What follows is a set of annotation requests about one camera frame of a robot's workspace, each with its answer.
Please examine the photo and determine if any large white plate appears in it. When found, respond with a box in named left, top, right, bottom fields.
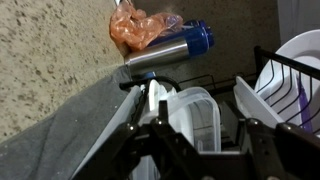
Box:
left=254, top=29, right=320, bottom=135

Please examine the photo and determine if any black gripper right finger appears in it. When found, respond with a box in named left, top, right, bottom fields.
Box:
left=238, top=117, right=320, bottom=180

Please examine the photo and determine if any stainless steel tumbler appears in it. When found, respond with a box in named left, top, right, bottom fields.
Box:
left=123, top=34, right=192, bottom=73

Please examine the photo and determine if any blue water bottle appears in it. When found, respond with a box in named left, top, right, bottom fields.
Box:
left=146, top=19, right=216, bottom=58

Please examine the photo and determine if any clear plastic lunchbox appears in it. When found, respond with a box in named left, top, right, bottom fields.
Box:
left=132, top=79, right=223, bottom=180

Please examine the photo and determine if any black two-tier drying rack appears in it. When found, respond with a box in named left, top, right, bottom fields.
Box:
left=119, top=44, right=320, bottom=135

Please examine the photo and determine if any gray drying mat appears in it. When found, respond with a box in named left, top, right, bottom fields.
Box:
left=0, top=64, right=142, bottom=180

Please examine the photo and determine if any orange plastic bag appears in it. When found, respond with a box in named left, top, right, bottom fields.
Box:
left=109, top=2, right=185, bottom=52

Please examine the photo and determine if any purple bowl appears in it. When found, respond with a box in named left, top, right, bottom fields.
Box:
left=295, top=79, right=315, bottom=134

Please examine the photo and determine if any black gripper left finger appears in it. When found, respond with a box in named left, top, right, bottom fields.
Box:
left=71, top=99, right=201, bottom=180

